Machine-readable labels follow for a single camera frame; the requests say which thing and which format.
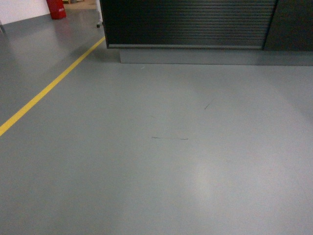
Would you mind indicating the black checkout counter cabinet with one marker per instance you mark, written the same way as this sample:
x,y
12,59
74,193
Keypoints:
x,y
216,32

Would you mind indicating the red fire extinguisher box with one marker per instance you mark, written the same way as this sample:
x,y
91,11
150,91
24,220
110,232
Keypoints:
x,y
56,9

